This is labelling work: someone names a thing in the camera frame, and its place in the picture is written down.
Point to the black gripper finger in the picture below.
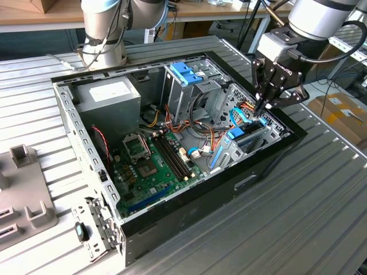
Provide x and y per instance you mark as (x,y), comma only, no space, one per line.
(298,96)
(259,80)

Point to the hard disk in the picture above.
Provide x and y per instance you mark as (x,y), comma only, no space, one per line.
(235,134)

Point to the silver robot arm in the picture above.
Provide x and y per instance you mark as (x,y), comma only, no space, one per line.
(315,17)

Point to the grey metal disk bay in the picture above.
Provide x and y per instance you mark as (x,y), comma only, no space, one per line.
(230,154)

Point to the cardboard box with labels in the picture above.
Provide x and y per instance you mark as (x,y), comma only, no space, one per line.
(338,120)

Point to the black office chair base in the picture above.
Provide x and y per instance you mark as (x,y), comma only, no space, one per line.
(226,25)

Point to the grey metal drive cage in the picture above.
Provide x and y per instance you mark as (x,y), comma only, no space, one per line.
(183,97)

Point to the wooden desk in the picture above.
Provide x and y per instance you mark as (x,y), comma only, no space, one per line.
(200,13)
(28,15)

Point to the black RAM slot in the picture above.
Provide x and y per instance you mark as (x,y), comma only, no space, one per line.
(170,156)
(177,153)

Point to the open black PC case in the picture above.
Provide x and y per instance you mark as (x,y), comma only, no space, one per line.
(200,206)

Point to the CPU socket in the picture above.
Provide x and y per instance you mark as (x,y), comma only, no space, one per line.
(147,169)

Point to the green motherboard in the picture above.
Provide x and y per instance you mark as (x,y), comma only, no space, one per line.
(156,179)

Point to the grey power supply unit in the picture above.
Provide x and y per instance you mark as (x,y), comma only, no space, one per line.
(109,114)

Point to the blue expansion slot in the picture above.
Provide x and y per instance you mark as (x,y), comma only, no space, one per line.
(149,199)

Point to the black case fan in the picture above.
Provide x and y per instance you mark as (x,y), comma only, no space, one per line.
(99,149)

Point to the brown wooden box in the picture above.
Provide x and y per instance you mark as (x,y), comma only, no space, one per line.
(46,5)

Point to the grey parts rack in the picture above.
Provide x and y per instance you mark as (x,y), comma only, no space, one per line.
(23,186)

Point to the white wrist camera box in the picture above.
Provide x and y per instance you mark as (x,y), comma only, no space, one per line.
(272,47)

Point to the metal frame slat table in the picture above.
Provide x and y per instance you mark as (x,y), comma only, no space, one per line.
(344,43)

